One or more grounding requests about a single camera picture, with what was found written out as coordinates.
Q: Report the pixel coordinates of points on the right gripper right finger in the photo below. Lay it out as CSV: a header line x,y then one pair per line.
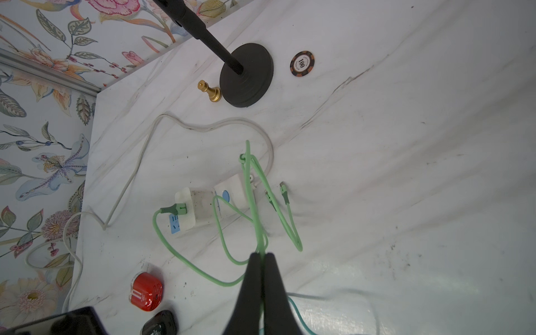
x,y
278,318

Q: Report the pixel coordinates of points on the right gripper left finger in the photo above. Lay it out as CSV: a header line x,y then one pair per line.
x,y
245,318

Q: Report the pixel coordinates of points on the white power strip blue sockets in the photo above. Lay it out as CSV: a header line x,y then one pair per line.
x,y
219,202

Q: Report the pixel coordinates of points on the white usb charger adapter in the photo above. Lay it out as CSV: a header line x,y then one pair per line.
x,y
186,214

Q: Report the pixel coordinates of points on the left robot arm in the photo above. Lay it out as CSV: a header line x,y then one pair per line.
x,y
80,321

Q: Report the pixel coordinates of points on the poker chip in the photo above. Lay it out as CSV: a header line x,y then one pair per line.
x,y
302,63

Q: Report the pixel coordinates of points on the black microphone stand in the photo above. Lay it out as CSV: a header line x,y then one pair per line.
x,y
247,72

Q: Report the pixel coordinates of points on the gold chess pawn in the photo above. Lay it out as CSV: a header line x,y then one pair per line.
x,y
214,93

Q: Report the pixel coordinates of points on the red electric shaver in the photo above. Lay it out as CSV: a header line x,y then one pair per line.
x,y
146,291

